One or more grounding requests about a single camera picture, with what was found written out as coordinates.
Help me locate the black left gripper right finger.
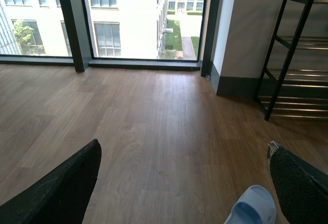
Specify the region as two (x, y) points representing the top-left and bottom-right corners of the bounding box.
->
(267, 141), (327, 223)

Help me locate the light blue slipper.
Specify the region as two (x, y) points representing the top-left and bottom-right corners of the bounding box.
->
(224, 185), (277, 223)

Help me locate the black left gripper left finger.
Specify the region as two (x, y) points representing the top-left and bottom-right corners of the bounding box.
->
(1, 139), (101, 223)

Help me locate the dark window frame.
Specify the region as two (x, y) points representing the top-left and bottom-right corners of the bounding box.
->
(1, 0), (220, 75)

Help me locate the black metal shoe rack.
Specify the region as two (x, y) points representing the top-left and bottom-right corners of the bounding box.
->
(254, 0), (327, 121)

